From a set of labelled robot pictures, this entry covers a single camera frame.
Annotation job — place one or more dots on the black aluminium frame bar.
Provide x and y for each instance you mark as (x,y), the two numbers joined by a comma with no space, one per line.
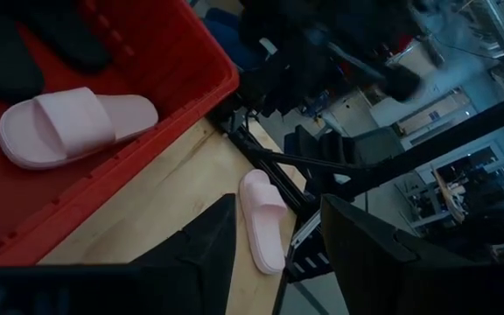
(444,140)

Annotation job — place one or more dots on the pink rubber slide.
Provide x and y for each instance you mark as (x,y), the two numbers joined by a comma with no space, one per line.
(263,219)
(72,124)

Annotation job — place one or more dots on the red plastic bin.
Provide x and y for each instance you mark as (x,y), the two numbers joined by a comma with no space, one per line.
(160,52)

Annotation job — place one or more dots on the black table frame extrusion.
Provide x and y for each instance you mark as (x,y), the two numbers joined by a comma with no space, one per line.
(274,175)

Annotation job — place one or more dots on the black rubber slide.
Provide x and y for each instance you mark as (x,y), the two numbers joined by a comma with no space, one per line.
(72,39)
(2,61)

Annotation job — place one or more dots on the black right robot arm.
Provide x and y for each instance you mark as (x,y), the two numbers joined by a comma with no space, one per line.
(304,52)

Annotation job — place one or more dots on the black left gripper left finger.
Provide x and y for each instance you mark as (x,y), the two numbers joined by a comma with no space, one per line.
(212,254)

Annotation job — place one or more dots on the blue chair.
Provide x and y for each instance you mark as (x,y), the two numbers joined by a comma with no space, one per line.
(228,35)

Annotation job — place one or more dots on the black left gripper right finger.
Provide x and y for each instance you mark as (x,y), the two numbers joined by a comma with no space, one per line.
(379,275)

